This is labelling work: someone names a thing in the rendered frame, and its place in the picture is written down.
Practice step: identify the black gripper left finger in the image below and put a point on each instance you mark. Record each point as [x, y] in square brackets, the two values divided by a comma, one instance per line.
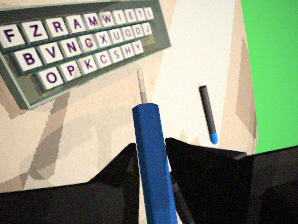
[110, 197]

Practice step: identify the black stylus with blue tip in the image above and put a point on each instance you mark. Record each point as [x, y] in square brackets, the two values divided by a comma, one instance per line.
[208, 114]

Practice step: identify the blue stylus with white tip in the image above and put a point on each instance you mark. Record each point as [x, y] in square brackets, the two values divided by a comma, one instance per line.
[153, 163]

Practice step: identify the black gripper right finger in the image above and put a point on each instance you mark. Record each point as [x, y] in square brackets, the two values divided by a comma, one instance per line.
[221, 190]

